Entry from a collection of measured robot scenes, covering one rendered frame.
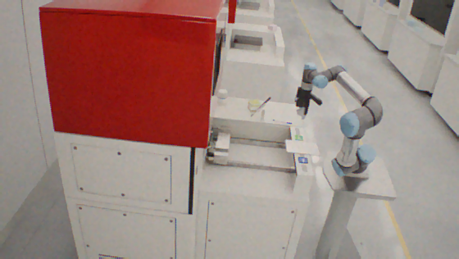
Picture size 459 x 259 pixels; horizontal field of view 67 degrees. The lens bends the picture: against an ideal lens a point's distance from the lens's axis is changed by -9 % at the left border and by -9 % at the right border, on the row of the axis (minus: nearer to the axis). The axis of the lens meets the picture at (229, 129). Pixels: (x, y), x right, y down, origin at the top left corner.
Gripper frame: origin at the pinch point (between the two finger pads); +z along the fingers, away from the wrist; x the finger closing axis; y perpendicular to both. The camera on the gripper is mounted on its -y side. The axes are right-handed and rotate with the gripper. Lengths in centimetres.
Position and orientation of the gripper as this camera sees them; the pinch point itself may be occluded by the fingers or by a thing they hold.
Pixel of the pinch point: (304, 117)
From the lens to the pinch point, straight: 236.8
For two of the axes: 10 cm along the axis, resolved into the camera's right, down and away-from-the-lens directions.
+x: -0.6, 4.9, -8.7
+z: -0.9, 8.6, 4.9
